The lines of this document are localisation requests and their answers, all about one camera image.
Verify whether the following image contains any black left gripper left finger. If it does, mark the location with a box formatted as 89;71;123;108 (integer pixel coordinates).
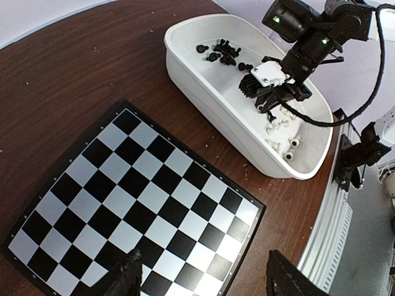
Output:
89;249;143;296

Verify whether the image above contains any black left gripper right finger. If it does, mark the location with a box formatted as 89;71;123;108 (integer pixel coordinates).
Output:
266;250;328;296

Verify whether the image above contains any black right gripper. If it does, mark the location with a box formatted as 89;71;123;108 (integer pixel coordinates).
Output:
255;83;312;123

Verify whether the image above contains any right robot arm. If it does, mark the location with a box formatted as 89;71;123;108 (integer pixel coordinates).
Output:
239;1;375;128

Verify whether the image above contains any cluster of white chess pieces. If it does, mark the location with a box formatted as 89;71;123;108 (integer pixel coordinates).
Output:
265;106;299;154

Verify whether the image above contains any pile of black chess pieces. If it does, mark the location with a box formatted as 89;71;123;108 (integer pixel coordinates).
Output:
205;39;254;72

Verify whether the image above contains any white piece showing black base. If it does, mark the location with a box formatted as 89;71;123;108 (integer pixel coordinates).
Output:
290;135;301;147

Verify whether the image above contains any white plastic tub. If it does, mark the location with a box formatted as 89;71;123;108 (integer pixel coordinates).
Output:
164;14;333;180

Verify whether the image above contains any black white chessboard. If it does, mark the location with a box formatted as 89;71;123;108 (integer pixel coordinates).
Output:
2;101;265;295

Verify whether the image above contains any aluminium front rail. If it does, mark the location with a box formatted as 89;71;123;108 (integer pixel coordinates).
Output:
297;123;365;294

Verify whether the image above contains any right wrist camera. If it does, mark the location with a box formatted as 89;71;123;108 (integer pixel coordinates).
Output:
238;56;294;99

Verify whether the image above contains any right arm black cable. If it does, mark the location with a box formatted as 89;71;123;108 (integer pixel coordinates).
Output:
276;6;388;128

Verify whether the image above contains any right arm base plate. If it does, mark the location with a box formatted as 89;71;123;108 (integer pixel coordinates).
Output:
333;121;394;192

